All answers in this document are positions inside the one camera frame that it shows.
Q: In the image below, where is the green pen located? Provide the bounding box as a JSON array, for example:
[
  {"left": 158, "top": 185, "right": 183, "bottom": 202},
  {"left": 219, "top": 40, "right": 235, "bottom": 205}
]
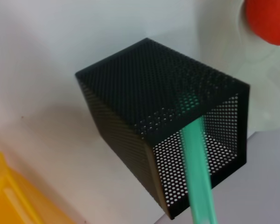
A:
[{"left": 176, "top": 91, "right": 219, "bottom": 224}]

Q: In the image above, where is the red knitted orange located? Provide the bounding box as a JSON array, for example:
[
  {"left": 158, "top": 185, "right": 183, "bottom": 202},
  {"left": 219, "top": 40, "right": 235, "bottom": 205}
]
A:
[{"left": 245, "top": 0, "right": 280, "bottom": 46}]

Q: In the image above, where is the black mesh pen holder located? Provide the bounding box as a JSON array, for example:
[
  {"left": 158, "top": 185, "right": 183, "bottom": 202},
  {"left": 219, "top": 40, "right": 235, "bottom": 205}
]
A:
[{"left": 75, "top": 38, "right": 250, "bottom": 220}]

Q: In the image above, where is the translucent wavy fruit plate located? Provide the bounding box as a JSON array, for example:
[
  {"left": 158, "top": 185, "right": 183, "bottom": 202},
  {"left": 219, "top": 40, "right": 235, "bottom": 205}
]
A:
[{"left": 233, "top": 0, "right": 280, "bottom": 132}]

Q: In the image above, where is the yellow plastic bin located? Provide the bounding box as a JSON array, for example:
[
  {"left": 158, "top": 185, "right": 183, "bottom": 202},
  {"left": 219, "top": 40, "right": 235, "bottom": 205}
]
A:
[{"left": 0, "top": 151, "right": 79, "bottom": 224}]

